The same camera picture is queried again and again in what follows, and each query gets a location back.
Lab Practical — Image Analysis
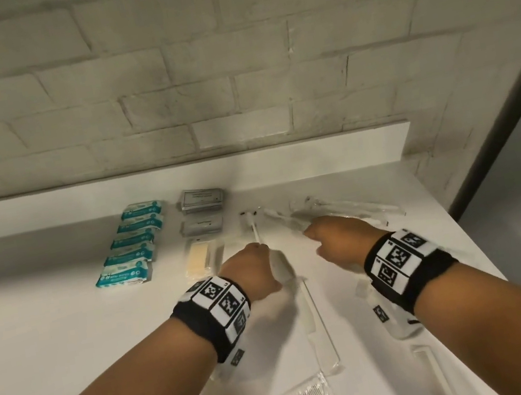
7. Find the person's left hand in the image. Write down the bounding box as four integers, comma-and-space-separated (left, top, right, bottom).
214, 239, 285, 308

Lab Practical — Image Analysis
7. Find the dark door frame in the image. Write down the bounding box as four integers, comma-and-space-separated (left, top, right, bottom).
418, 21, 521, 223

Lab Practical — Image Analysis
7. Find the teal wipe packet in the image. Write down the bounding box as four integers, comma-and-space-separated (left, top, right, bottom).
92, 257, 156, 291
119, 199, 164, 222
108, 226, 162, 251
115, 213, 166, 237
101, 241, 158, 270

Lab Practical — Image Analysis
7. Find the person's right hand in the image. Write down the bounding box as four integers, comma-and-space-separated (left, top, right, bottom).
300, 206, 394, 278

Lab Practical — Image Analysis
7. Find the person's right forearm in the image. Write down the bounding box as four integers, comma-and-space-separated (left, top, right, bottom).
406, 251, 521, 395

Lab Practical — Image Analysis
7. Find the person's left forearm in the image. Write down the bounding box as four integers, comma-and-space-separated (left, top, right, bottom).
24, 308, 226, 395

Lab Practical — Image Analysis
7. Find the grey sachet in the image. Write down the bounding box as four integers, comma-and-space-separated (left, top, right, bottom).
179, 213, 226, 239
177, 183, 228, 215

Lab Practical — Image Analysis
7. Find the black marker wristband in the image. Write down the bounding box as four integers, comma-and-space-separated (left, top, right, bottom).
165, 270, 261, 372
357, 220, 467, 322

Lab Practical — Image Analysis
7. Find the clear plastic pouch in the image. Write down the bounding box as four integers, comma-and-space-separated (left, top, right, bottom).
191, 240, 346, 395

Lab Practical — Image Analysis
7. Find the clear plastic wrapper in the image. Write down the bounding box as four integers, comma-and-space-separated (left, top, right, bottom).
409, 339, 461, 395

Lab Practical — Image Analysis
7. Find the beige soap in clear wrapper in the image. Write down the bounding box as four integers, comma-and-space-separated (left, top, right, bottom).
180, 233, 230, 280

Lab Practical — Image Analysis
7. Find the white toothbrush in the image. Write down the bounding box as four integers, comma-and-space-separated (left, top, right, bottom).
239, 208, 266, 248

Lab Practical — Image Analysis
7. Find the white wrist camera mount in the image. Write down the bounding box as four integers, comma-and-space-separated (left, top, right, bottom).
206, 341, 252, 385
354, 273, 424, 346

